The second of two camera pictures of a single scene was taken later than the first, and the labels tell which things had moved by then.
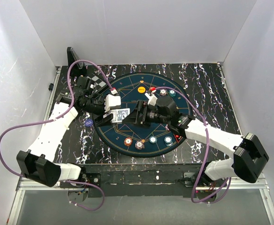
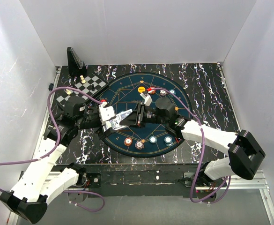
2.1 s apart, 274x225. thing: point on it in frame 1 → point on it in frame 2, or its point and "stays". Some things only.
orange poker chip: (128, 141) stays
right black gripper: (133, 117) stays
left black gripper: (101, 120) → (107, 132)
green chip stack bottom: (152, 139) stays
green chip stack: (168, 140) stays
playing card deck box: (118, 115) → (114, 123)
